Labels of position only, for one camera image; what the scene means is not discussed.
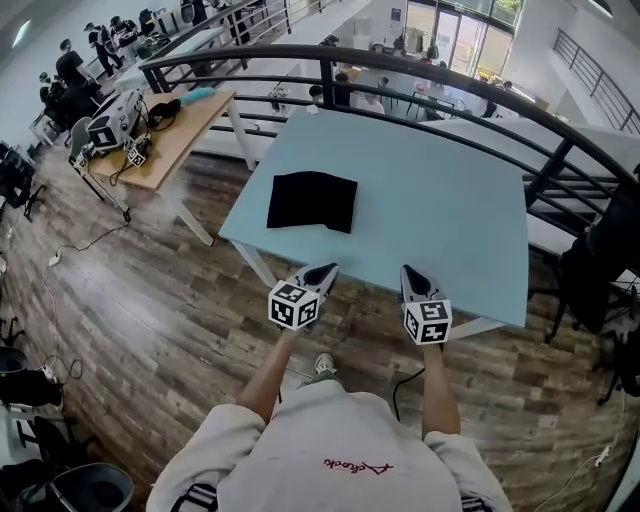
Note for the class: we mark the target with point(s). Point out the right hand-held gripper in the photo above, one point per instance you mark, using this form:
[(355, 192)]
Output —
[(427, 322)]

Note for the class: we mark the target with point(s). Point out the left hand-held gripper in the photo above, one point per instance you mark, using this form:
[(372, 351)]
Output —
[(292, 307)]

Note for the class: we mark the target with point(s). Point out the black cloth mat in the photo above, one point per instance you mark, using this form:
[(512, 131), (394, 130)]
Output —
[(310, 202)]

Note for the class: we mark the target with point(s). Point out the person's right forearm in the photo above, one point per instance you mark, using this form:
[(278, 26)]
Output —
[(440, 395)]

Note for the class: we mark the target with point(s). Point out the person's left forearm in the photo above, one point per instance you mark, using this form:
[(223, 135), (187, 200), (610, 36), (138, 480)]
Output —
[(267, 375)]

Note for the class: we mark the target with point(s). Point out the person's white shoe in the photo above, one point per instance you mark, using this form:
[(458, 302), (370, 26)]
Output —
[(325, 364)]

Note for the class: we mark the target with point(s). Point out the light blue table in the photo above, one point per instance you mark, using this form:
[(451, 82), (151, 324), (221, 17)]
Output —
[(440, 200)]

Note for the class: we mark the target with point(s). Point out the person's white t-shirt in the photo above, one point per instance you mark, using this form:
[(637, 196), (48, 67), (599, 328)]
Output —
[(325, 440)]

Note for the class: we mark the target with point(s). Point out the small white crumpled paper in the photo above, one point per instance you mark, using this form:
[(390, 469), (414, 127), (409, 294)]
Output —
[(313, 110)]

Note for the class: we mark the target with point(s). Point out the black mesh office chair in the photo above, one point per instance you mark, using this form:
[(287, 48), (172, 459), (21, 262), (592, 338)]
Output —
[(595, 270)]

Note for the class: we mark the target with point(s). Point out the wooden table with white legs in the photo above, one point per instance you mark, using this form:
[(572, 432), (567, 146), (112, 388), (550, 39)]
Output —
[(185, 135)]

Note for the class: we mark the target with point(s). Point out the teal cloth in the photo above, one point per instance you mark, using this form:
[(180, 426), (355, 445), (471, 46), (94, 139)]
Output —
[(197, 95)]

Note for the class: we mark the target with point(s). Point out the spare hand-held gripper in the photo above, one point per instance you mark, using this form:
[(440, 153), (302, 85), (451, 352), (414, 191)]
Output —
[(135, 156), (82, 160)]

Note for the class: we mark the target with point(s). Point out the black rolling chair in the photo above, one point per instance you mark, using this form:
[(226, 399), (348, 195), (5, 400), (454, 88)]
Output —
[(627, 360)]

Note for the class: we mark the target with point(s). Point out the black headphones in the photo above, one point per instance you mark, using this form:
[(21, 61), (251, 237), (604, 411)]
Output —
[(162, 111)]

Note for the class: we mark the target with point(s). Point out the black curved metal railing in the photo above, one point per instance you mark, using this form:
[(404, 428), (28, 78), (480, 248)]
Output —
[(400, 57)]

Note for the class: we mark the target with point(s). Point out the white power strip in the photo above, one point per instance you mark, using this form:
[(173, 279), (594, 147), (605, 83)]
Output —
[(603, 457), (54, 260)]

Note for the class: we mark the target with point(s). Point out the glass entrance door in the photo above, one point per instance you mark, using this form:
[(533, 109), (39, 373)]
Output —
[(460, 35)]

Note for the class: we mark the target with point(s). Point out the white and gray backpack device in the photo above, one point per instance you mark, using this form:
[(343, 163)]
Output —
[(112, 122)]

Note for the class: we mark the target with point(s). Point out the black straight walkway railing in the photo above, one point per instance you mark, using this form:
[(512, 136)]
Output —
[(260, 25)]

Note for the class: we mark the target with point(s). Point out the black stair railing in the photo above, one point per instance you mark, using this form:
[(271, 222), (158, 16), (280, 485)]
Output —
[(595, 75)]

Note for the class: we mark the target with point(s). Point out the gray plastic chair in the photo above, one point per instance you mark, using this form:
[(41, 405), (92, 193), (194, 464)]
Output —
[(77, 137)]

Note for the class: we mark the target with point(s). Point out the black round bin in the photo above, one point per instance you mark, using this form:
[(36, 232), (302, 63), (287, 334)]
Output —
[(95, 490)]

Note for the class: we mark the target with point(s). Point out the black swivel chair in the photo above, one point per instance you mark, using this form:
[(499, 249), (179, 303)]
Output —
[(15, 175)]

